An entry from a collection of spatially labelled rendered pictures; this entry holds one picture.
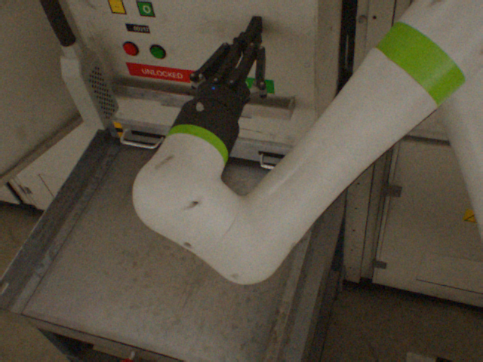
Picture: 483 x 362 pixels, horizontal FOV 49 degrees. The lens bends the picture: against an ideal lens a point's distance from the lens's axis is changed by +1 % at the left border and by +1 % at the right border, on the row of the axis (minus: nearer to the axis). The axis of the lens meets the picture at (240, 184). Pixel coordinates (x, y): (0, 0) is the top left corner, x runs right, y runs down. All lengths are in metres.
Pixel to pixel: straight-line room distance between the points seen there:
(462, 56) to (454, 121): 0.21
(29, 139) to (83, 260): 0.39
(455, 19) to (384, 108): 0.13
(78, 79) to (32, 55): 0.28
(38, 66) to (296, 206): 0.84
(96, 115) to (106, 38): 0.16
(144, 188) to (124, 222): 0.53
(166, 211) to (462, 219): 1.05
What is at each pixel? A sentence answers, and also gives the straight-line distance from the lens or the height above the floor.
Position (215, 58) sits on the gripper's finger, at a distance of 0.87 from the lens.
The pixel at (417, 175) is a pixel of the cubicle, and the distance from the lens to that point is 1.43.
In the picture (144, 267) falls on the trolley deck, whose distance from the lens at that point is 1.11.
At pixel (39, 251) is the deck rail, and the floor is 0.86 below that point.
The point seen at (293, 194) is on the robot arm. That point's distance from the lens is 0.69.
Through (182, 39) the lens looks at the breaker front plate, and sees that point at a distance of 1.04.
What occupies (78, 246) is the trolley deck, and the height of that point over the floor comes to 0.85.
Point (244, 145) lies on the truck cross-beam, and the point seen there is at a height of 0.91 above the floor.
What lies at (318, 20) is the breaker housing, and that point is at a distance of 0.93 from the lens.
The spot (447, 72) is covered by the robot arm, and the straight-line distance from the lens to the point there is 0.69.
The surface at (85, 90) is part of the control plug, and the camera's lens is 1.09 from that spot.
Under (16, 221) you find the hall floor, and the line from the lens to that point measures 2.49.
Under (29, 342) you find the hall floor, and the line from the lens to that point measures 2.16.
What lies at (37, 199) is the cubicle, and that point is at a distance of 2.32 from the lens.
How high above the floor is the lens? 1.77
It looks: 51 degrees down
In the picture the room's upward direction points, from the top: 11 degrees counter-clockwise
